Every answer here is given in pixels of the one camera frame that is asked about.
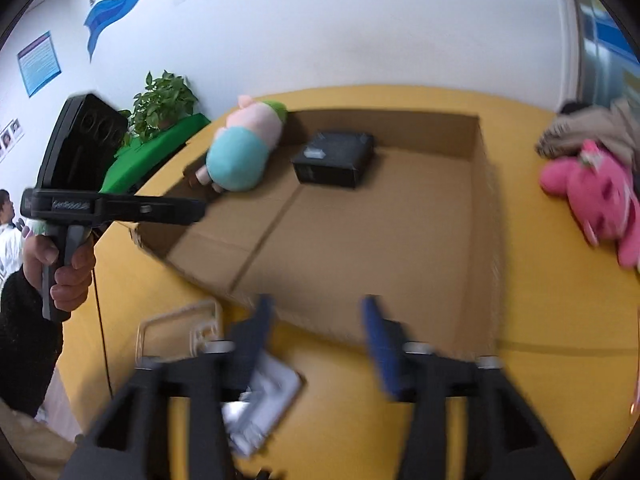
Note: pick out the wooden desktop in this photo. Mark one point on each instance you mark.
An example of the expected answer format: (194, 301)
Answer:
(550, 360)

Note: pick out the person's left forearm black sleeve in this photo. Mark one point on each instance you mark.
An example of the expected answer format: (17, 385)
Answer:
(25, 340)

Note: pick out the blue wall banner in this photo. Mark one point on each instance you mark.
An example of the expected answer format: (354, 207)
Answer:
(612, 35)

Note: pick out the bright pink plush toy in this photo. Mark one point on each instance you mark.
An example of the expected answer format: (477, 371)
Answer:
(595, 195)

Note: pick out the torn cardboard box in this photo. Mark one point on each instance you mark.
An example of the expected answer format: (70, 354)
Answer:
(375, 220)

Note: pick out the beige cloth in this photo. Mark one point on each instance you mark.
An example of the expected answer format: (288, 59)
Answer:
(600, 130)

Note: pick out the pink plush toy green hair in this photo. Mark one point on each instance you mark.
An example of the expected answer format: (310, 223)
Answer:
(240, 155)

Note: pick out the silver plastic package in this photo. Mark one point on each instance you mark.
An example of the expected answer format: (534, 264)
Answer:
(272, 390)

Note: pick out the blue wave wall decal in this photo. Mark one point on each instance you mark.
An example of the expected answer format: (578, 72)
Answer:
(115, 10)

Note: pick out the black chair back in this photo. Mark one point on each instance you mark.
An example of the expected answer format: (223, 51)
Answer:
(575, 108)

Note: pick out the small photo wall poster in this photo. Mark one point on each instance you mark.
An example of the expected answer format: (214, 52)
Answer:
(10, 140)

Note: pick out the white plastic frame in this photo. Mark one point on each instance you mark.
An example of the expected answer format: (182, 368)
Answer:
(175, 314)

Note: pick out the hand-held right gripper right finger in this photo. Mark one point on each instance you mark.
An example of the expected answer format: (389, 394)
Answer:
(385, 360)

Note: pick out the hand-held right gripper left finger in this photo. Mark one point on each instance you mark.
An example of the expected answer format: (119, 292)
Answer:
(262, 325)

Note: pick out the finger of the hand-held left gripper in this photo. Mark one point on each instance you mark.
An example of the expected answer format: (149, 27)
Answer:
(175, 210)

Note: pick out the person's left hand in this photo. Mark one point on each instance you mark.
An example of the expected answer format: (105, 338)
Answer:
(75, 280)

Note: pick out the blue framed wall poster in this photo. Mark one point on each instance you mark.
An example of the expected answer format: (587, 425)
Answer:
(39, 64)

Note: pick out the person's beige clothing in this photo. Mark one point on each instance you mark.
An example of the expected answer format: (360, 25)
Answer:
(25, 445)

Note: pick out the green potted plant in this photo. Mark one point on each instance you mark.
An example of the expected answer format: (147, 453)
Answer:
(160, 105)

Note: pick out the black rectangular box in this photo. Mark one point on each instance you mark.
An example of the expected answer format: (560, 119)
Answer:
(332, 160)

